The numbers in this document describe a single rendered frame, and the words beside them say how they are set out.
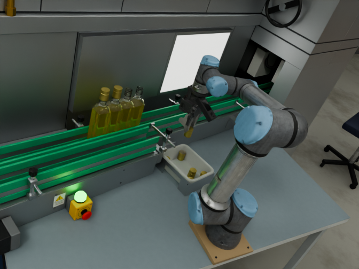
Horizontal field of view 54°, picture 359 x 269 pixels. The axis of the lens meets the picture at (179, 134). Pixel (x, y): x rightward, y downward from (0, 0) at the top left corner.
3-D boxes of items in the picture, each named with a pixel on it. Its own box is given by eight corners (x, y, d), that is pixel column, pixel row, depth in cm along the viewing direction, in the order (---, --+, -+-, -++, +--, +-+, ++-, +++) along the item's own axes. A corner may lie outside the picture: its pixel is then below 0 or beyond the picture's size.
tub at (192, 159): (180, 155, 183) (185, 142, 178) (210, 183, 172) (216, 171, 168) (154, 165, 172) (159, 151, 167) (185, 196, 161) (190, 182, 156)
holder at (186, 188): (173, 150, 186) (177, 138, 182) (209, 184, 173) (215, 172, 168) (148, 158, 174) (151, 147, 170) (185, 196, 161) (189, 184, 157)
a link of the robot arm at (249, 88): (332, 125, 106) (254, 73, 147) (303, 120, 102) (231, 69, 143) (315, 158, 111) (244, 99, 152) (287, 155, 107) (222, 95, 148)
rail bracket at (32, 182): (34, 193, 123) (37, 165, 115) (45, 208, 119) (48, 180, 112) (23, 197, 120) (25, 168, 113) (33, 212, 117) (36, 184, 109)
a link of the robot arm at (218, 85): (240, 84, 136) (229, 70, 144) (214, 79, 131) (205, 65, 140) (232, 101, 140) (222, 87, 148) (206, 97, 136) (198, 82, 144)
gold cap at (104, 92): (106, 102, 136) (108, 93, 133) (97, 99, 136) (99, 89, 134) (109, 98, 139) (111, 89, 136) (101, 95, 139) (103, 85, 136)
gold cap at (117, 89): (117, 93, 143) (119, 84, 141) (122, 98, 142) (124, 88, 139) (110, 94, 141) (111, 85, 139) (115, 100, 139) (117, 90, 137)
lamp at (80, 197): (82, 192, 136) (83, 187, 134) (88, 200, 134) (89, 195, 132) (71, 197, 133) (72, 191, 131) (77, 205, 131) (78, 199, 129)
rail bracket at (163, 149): (150, 135, 167) (156, 114, 160) (173, 158, 159) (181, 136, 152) (145, 137, 165) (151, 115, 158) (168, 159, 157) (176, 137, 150)
